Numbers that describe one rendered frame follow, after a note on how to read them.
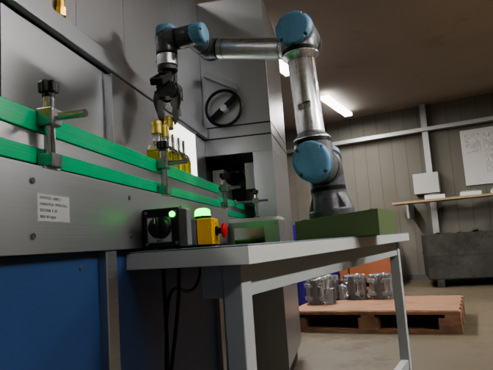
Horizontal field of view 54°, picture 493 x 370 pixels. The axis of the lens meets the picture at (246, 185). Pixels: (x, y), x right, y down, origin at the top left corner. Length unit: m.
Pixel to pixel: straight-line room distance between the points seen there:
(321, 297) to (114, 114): 3.17
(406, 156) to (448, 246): 2.00
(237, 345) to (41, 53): 0.88
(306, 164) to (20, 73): 0.79
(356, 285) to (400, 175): 3.91
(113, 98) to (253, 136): 1.17
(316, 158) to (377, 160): 6.98
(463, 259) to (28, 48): 6.25
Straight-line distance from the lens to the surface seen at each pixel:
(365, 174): 8.41
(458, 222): 8.14
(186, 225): 1.04
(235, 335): 0.91
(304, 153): 1.43
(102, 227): 0.87
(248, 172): 2.70
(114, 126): 1.59
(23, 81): 1.28
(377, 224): 1.46
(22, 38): 1.32
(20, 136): 0.74
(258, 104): 2.66
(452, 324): 3.92
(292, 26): 1.56
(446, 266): 6.94
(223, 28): 2.85
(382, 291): 4.60
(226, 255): 0.85
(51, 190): 0.75
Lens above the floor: 0.75
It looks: 7 degrees up
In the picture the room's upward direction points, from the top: 4 degrees counter-clockwise
